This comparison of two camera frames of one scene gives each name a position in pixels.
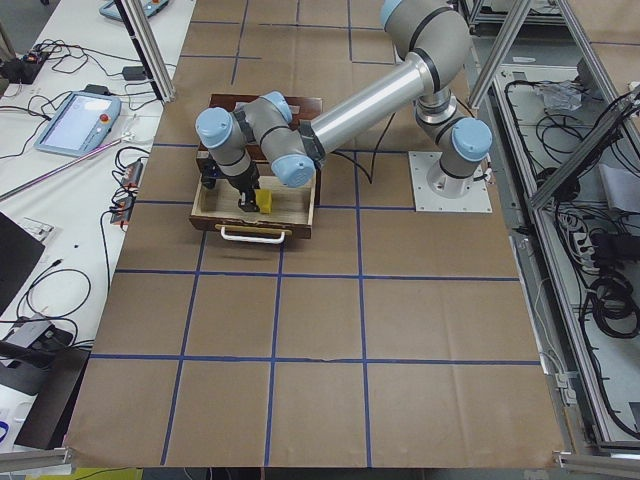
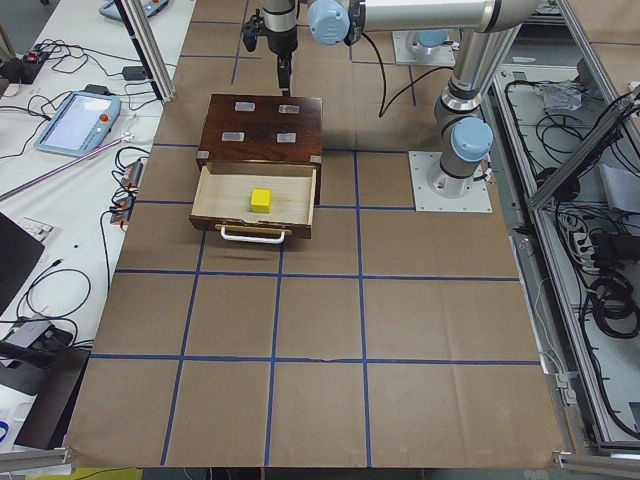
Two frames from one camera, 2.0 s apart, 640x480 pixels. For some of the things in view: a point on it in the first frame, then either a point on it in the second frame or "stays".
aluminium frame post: (139, 25) stays
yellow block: (264, 200) stays
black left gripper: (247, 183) to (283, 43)
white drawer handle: (259, 240) stays
